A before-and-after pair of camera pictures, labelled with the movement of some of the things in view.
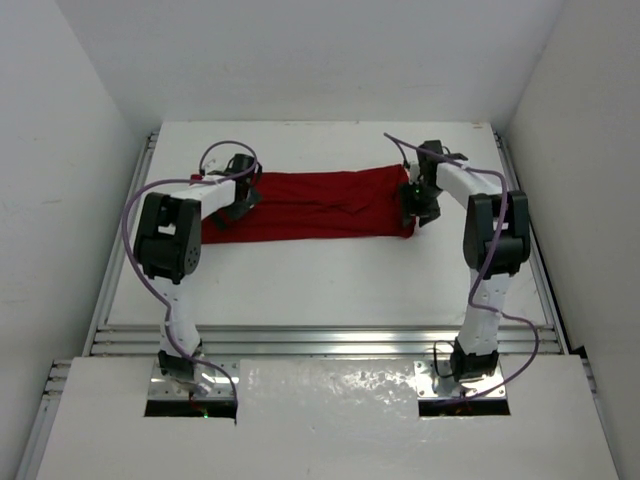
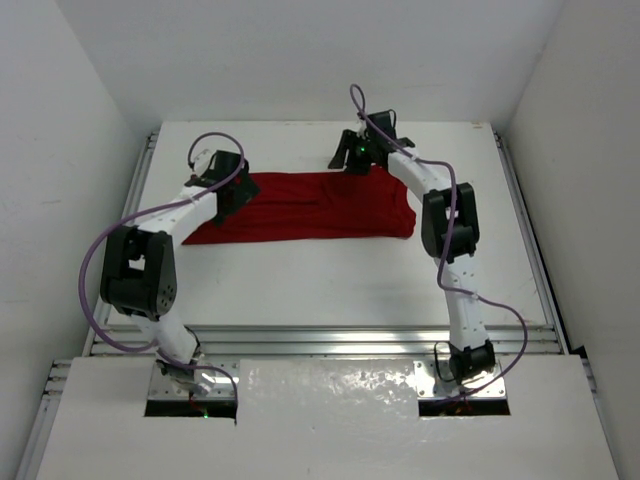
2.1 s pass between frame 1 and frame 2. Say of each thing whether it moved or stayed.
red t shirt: stayed
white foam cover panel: stayed
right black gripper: moved
